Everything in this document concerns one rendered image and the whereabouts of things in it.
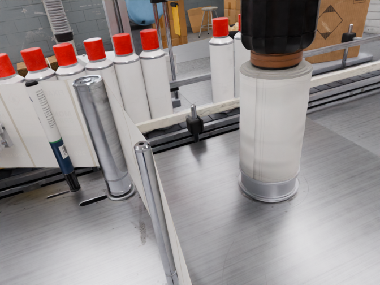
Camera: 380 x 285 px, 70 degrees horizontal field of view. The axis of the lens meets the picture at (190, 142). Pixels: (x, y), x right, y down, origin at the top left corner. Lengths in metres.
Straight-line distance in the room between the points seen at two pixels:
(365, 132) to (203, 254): 0.49
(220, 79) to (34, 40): 5.54
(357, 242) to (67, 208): 0.40
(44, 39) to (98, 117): 5.69
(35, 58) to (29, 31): 5.47
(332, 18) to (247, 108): 0.80
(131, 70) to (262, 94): 0.30
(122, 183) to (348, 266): 0.31
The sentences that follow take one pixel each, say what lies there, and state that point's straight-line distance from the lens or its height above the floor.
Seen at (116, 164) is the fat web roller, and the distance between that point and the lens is 0.41.
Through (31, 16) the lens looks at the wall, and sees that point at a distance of 6.01.
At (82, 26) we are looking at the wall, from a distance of 6.13.
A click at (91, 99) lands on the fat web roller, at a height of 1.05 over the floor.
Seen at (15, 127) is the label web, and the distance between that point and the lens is 0.49.
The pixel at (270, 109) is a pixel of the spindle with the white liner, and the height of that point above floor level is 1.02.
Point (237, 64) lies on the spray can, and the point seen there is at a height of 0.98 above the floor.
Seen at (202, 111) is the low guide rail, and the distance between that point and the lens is 0.61.
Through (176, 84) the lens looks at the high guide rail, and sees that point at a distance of 0.64.
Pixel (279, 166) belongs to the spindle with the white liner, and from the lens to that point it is 0.38.
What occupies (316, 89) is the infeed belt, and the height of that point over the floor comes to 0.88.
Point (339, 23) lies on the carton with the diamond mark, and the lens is 1.13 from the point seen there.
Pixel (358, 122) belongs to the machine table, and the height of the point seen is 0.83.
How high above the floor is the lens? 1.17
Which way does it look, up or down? 31 degrees down
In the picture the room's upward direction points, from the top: 7 degrees counter-clockwise
